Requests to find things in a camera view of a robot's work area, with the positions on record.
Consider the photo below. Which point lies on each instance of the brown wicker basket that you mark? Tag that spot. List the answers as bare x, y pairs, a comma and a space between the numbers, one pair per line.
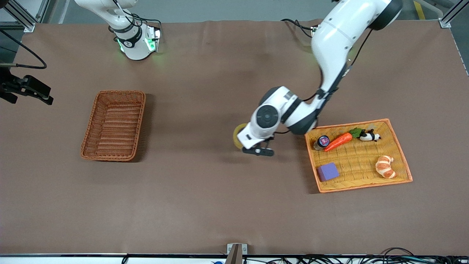
113, 126

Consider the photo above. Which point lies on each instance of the black white panda figurine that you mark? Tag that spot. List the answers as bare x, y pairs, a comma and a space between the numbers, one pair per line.
368, 136

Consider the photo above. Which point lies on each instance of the toy croissant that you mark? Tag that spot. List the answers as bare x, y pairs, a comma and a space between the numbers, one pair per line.
384, 168

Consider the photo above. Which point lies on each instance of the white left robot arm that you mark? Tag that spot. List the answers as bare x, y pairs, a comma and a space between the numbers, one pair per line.
337, 44

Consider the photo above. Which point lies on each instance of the orange yellow wicker basket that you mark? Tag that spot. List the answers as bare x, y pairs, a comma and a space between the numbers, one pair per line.
361, 176

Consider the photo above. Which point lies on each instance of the brown table cover sheet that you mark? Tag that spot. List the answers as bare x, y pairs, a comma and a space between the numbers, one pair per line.
183, 205

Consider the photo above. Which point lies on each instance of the clear yellowish tape roll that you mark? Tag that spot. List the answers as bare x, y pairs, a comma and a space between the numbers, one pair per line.
238, 135

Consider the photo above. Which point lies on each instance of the small jar with printed lid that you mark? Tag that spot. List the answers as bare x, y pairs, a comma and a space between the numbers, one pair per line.
322, 141

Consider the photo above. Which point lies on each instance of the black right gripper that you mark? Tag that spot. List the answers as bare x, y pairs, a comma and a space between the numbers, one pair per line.
8, 85

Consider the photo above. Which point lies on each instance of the metal bracket with wooden post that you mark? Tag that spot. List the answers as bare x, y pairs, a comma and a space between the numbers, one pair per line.
236, 251

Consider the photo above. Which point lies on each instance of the aluminium frame profile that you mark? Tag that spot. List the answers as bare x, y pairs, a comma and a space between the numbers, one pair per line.
22, 18
452, 14

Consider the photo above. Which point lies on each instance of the orange toy carrot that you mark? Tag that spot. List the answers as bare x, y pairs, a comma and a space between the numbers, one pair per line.
339, 141

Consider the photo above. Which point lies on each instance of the purple foam block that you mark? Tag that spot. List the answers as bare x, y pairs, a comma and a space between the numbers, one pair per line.
328, 171

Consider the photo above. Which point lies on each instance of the metal base connector plate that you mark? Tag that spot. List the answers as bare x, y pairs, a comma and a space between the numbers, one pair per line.
314, 31
155, 40

